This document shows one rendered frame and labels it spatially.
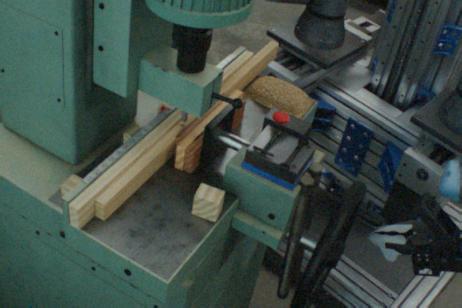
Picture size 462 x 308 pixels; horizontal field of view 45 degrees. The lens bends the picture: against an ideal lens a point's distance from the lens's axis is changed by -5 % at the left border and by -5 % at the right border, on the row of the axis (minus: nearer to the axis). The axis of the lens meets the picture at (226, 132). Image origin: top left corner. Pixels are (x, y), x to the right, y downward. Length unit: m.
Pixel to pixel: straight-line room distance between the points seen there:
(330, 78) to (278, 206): 0.79
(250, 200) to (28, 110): 0.49
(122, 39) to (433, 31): 0.90
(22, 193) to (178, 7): 0.52
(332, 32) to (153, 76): 0.75
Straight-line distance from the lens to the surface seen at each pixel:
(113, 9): 0.99
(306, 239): 1.11
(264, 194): 1.01
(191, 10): 0.88
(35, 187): 1.18
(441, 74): 1.73
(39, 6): 1.06
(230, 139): 1.06
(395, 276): 1.96
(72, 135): 1.16
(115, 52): 1.03
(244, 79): 1.29
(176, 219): 0.99
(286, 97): 1.25
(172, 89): 1.03
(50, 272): 1.33
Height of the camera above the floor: 1.64
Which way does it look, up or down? 39 degrees down
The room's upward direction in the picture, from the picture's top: 10 degrees clockwise
